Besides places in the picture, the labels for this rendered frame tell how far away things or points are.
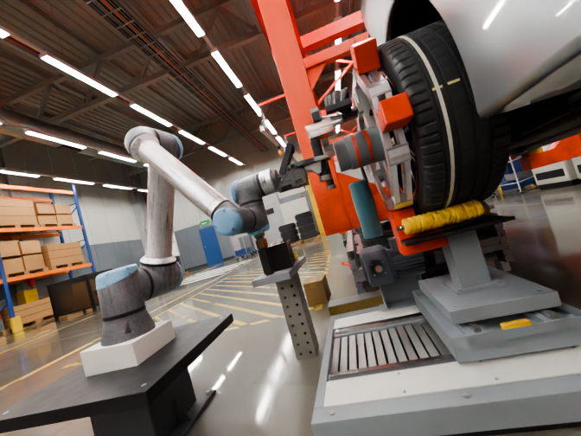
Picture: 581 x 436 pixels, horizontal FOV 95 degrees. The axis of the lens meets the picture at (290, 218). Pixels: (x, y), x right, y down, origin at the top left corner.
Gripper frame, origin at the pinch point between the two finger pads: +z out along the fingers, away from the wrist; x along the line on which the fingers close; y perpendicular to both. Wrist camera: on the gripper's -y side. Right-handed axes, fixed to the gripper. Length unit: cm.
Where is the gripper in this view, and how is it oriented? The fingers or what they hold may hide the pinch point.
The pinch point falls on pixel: (325, 157)
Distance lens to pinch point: 98.1
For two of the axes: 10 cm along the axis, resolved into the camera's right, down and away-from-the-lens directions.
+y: 2.7, 9.6, -0.4
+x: -2.1, 0.2, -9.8
